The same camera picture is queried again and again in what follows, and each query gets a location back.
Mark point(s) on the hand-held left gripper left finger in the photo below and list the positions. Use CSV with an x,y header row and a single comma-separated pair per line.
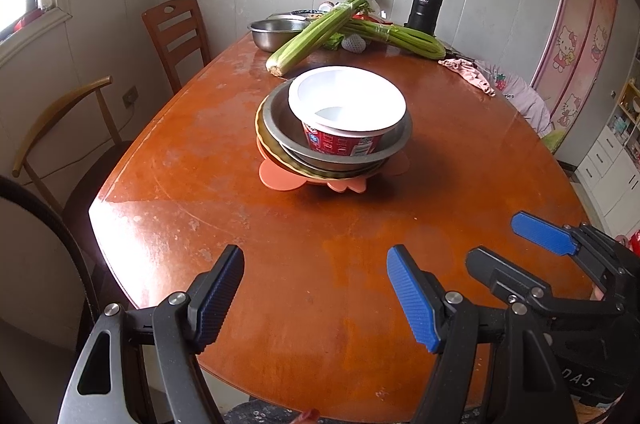
x,y
220,299

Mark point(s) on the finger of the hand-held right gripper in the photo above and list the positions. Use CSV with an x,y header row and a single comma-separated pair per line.
x,y
500,271
542,231

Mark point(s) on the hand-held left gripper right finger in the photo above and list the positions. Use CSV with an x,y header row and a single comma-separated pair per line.
x,y
412,299

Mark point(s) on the orange flower-shaped plate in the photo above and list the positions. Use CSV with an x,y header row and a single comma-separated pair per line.
x,y
277,179

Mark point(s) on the round steel plate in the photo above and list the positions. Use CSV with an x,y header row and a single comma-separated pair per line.
x,y
320,166
280,124

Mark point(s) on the white bowl with red print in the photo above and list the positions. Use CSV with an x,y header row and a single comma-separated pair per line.
x,y
345,144

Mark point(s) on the white shelf cabinet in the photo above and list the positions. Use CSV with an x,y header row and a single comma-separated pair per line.
x,y
600,169

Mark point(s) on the green cloth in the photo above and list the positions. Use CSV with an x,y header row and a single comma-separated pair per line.
x,y
554,140

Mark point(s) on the pale strawberry print garment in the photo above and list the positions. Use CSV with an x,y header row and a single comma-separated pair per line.
x,y
525,101

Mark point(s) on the pink ruffled cloth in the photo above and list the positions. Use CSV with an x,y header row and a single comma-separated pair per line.
x,y
470,74

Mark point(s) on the pink cartoon cat poster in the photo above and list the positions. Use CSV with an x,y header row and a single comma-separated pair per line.
x,y
575,34

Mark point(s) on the long thin celery bunch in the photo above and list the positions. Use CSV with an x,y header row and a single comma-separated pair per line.
x,y
410,40

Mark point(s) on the black thermos flask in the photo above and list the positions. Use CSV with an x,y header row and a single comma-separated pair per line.
x,y
422,9

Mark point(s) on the light wooden armchair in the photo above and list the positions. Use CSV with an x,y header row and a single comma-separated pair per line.
x,y
75,90

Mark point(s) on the fruit in white foam net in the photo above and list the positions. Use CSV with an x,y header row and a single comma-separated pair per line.
x,y
354,43

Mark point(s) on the green leafy vegetable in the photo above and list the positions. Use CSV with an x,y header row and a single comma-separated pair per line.
x,y
334,42

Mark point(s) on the deep steel bowl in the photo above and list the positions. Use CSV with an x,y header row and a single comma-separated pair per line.
x,y
272,35

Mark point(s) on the thick celery bunch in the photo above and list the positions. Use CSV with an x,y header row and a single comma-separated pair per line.
x,y
305,41

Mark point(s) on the red snack packet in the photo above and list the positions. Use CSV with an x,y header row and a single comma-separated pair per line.
x,y
367,18

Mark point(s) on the brown slatted wooden chair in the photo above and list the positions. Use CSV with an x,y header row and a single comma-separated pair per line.
x,y
192,6

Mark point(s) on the patterned bowl with food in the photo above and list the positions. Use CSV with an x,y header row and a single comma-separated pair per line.
x,y
305,13

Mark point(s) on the low wall outlet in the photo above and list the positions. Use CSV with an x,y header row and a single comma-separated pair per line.
x,y
130,96

